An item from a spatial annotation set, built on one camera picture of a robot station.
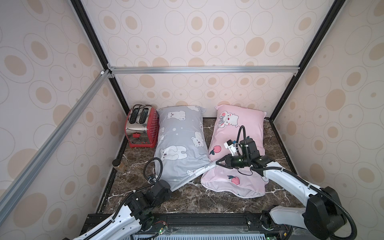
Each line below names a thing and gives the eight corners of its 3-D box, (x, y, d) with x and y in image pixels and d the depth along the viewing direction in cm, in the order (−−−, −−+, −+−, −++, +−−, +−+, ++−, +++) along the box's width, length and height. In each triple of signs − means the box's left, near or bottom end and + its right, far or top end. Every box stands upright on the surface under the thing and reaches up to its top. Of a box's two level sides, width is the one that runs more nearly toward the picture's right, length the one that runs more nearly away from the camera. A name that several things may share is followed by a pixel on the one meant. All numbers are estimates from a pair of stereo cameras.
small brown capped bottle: (117, 173, 93) (110, 165, 85) (120, 166, 96) (113, 158, 88) (125, 173, 93) (119, 165, 85) (127, 166, 96) (121, 158, 88)
